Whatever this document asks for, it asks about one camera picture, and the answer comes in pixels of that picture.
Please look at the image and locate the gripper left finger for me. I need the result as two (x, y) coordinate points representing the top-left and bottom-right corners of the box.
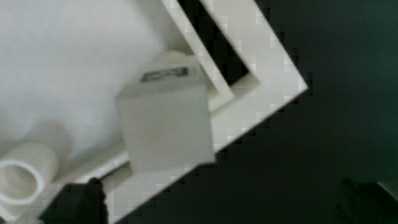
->
(40, 178), (109, 224)

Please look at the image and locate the white leg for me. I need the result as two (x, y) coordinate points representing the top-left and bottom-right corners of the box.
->
(116, 51), (216, 173)

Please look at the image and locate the white square tabletop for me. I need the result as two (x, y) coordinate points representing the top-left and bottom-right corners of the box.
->
(0, 0), (235, 224)

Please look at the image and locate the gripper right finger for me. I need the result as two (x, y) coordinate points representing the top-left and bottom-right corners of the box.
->
(335, 178), (398, 224)

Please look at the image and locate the white L-shaped obstacle fence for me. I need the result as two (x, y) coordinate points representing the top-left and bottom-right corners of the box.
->
(106, 0), (312, 224)

